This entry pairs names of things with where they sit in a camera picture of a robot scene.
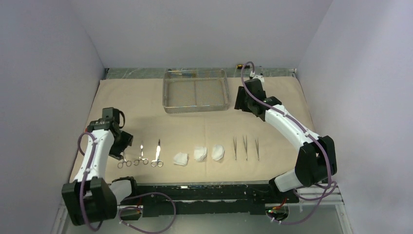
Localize surgical forceps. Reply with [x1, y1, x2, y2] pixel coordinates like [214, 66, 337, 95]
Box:
[133, 141, 149, 166]

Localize surgical scissors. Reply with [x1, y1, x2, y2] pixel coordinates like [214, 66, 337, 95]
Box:
[150, 139, 164, 167]

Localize thin steel tweezers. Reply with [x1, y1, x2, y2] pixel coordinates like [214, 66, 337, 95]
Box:
[243, 135, 248, 161]

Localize beige cloth wrap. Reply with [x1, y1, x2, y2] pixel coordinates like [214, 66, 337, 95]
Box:
[88, 79, 298, 184]

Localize white gauze pad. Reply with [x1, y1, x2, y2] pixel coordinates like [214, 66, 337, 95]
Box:
[173, 153, 188, 166]
[212, 144, 225, 161]
[193, 146, 207, 162]

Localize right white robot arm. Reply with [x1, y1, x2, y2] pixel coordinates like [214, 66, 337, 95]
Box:
[234, 78, 337, 202]

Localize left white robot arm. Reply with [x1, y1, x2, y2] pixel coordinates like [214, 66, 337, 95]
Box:
[61, 107, 140, 232]

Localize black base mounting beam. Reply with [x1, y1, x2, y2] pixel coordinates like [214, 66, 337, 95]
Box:
[119, 181, 299, 217]

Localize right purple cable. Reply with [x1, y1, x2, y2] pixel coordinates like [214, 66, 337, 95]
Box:
[241, 61, 338, 226]

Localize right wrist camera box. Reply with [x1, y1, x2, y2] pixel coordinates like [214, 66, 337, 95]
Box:
[249, 72, 265, 83]

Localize wire mesh instrument tray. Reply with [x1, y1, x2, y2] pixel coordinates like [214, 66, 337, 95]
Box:
[162, 69, 231, 114]

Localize aluminium frame rail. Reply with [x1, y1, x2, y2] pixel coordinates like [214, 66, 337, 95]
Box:
[51, 184, 352, 234]

